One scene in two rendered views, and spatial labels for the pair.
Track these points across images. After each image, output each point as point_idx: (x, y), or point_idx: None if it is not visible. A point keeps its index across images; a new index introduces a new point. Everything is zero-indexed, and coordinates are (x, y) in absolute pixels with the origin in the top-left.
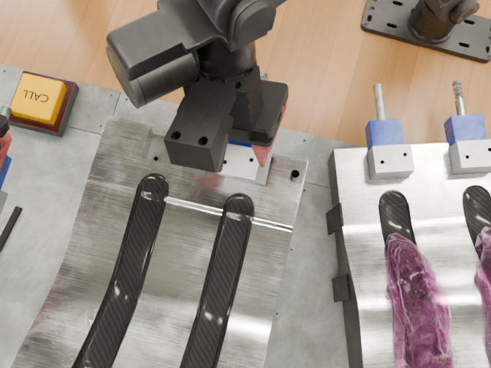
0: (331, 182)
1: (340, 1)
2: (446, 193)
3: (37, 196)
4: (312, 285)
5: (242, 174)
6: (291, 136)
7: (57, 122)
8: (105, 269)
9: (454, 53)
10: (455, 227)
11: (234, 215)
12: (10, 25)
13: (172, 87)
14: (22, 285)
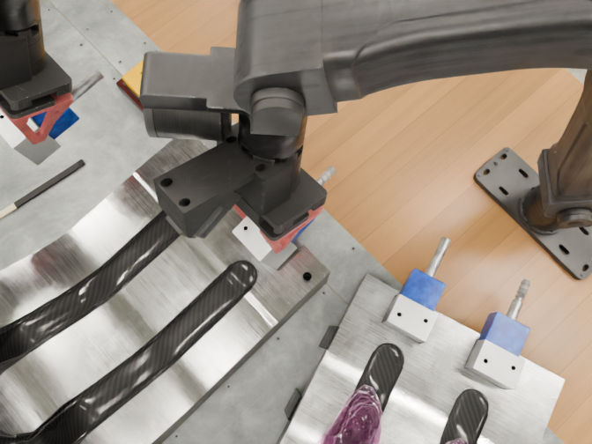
0: (351, 300)
1: (469, 141)
2: (446, 381)
3: (103, 161)
4: (275, 381)
5: (252, 248)
6: (343, 238)
7: None
8: (99, 257)
9: (549, 252)
10: (432, 418)
11: (233, 279)
12: (173, 7)
13: (189, 136)
14: (44, 227)
